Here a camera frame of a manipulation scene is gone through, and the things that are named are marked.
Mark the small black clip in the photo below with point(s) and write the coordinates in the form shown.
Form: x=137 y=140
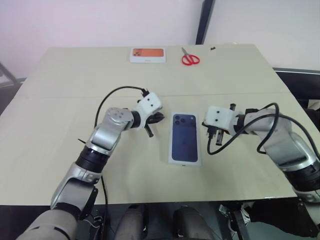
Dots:
x=213 y=48

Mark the black side table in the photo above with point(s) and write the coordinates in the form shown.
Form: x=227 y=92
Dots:
x=300 y=82

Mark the blue smartphone box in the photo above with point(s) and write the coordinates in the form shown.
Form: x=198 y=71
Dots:
x=185 y=142

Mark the black metal rack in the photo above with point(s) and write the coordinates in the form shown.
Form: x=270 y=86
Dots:
x=7 y=72

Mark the grey rounded leg cover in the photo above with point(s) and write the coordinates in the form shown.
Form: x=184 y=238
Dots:
x=192 y=225
x=131 y=222

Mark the dark vertical post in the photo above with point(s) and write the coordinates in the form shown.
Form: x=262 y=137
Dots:
x=205 y=22

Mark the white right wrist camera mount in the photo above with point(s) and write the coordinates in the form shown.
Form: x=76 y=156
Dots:
x=220 y=117

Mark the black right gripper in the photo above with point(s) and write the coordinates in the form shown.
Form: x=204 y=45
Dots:
x=219 y=132

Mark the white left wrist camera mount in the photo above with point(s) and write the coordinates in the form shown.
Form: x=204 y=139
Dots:
x=150 y=105

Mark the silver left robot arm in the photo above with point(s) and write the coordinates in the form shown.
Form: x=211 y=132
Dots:
x=107 y=132

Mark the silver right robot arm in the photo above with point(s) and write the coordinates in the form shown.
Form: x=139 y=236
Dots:
x=287 y=142

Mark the white box with orange phone print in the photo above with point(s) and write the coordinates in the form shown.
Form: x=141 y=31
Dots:
x=147 y=53

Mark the black table leg frame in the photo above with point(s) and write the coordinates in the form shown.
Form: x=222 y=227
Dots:
x=237 y=222

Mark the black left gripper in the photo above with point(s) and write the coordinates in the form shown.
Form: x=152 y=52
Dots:
x=153 y=119

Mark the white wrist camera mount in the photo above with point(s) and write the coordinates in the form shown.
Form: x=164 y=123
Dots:
x=220 y=117
x=150 y=105

